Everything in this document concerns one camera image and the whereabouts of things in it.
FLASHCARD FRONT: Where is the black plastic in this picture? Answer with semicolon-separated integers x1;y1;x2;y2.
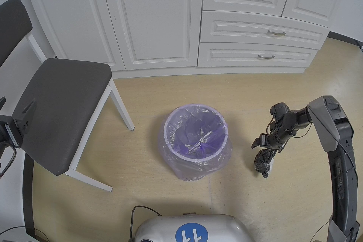
253;149;277;179

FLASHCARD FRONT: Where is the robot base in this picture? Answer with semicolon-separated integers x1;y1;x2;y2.
136;212;254;242

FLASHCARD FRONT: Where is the white wardrobe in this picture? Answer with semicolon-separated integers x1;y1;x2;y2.
20;0;348;80

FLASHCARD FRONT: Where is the purple plastic bag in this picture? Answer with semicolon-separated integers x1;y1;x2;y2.
157;104;233;182

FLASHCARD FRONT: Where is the thin black cable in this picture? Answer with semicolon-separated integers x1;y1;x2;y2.
310;220;331;242
0;226;53;242

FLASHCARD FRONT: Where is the dark grey white-legged chair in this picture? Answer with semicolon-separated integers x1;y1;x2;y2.
0;0;135;193

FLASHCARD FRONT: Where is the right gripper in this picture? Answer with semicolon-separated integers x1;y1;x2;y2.
251;131;287;151

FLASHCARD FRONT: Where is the white trash bin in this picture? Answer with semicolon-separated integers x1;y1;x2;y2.
165;105;229;179

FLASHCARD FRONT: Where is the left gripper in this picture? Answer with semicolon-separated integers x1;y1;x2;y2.
0;97;37;149

